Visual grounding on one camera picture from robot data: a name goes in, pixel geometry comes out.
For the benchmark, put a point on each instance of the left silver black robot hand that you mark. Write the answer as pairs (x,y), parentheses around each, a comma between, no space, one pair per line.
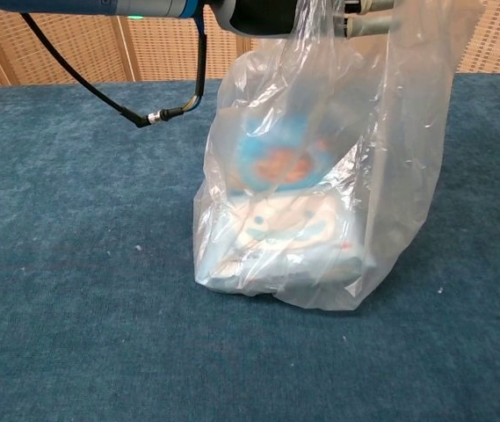
(263,15)

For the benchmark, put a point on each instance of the transparent plastic carrier bag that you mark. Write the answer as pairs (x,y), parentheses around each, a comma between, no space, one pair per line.
(407,176)

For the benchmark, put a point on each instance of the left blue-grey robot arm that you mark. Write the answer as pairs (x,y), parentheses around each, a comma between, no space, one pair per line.
(144,6)

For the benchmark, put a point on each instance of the blue cookie snack pack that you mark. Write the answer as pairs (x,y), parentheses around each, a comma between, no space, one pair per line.
(284,167)

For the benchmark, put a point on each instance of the white tissue pack with face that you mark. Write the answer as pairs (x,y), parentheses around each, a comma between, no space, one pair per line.
(284,228)

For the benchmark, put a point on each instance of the blue carpet table cover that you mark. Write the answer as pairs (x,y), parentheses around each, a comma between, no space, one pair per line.
(78,285)

